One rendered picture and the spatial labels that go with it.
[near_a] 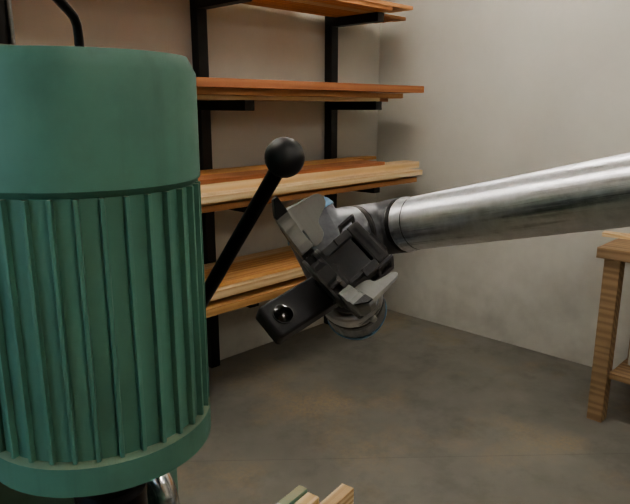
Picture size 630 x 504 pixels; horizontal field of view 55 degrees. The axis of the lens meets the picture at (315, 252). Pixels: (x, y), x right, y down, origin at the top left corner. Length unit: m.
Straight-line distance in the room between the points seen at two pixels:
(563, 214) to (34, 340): 0.59
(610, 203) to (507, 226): 0.14
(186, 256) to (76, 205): 0.09
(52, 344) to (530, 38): 3.60
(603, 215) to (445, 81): 3.40
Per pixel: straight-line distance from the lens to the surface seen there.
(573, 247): 3.80
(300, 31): 3.90
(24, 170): 0.42
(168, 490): 0.76
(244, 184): 2.99
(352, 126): 4.24
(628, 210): 0.76
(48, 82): 0.41
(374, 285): 0.65
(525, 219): 0.82
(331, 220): 0.92
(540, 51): 3.84
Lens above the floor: 1.47
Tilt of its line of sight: 13 degrees down
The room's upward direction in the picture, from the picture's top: straight up
